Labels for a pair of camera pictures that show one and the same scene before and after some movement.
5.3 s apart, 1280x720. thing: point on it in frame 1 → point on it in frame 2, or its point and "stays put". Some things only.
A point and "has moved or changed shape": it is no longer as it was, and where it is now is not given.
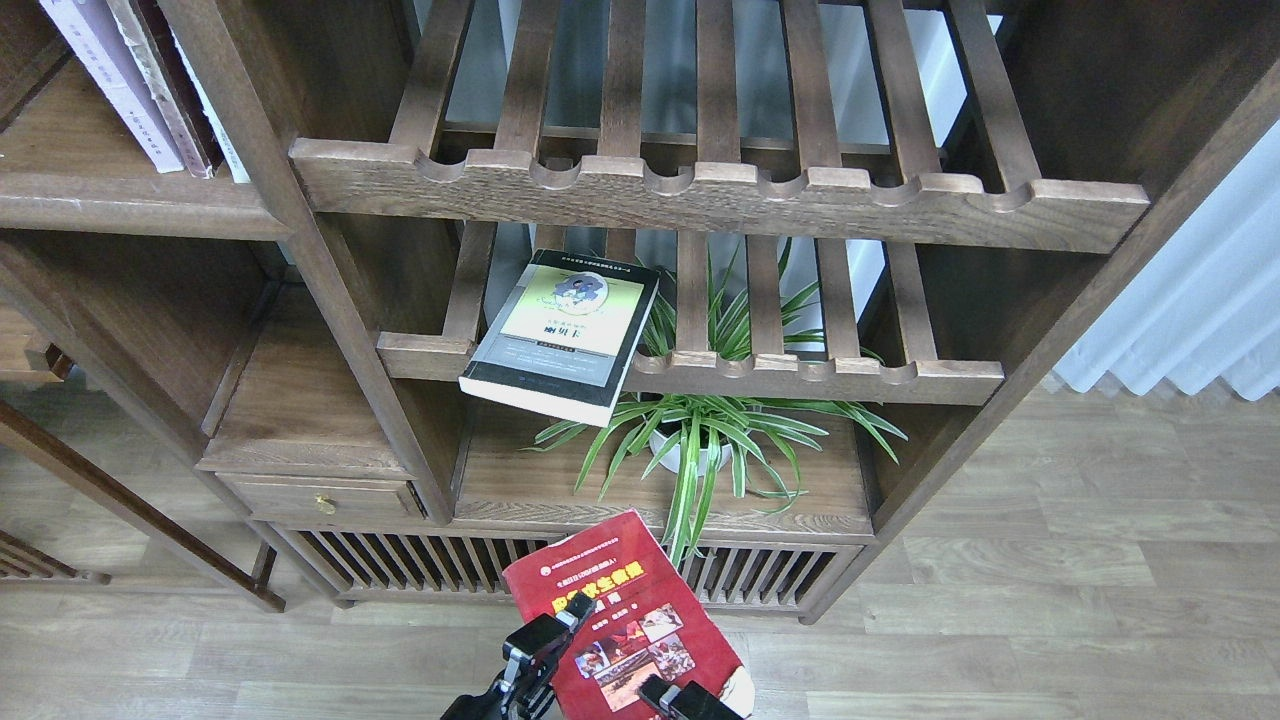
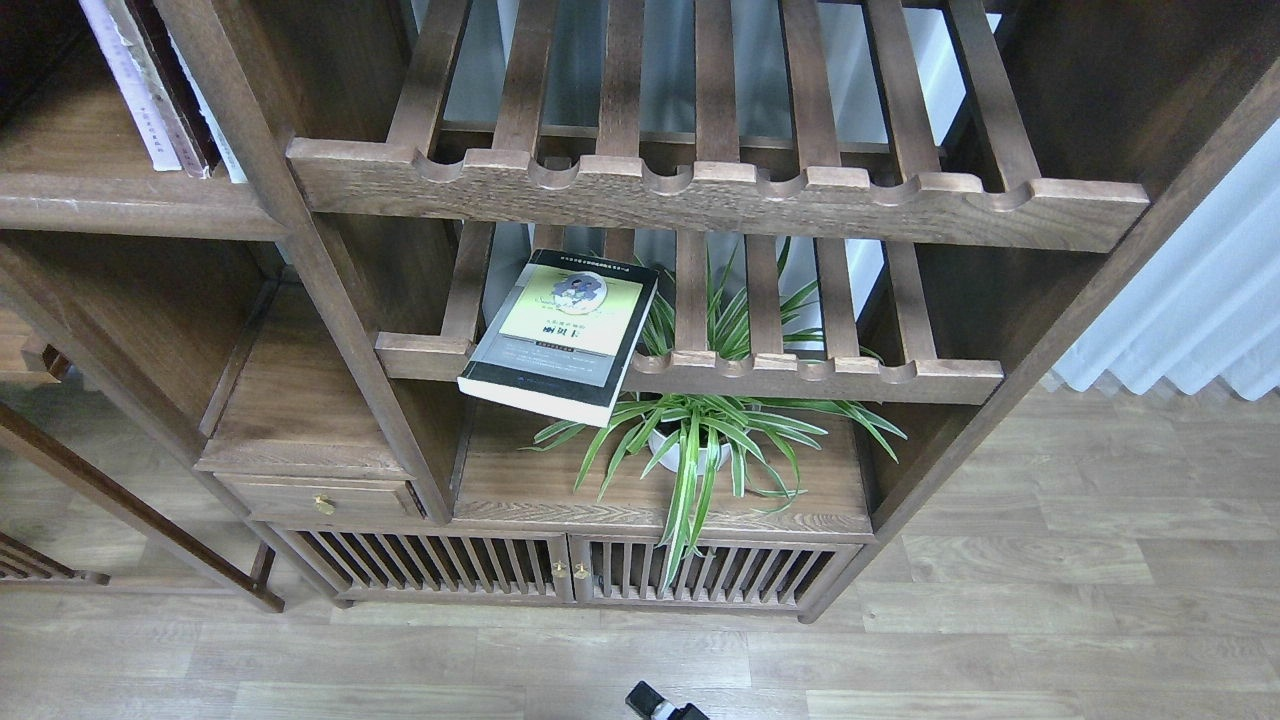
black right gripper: x=693 y=702 → x=644 y=698
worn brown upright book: x=130 y=28 stays put
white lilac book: x=96 y=39 has moved or changed shape
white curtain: x=1206 y=306 stays put
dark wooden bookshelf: x=386 y=294 stays put
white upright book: x=227 y=149 stays put
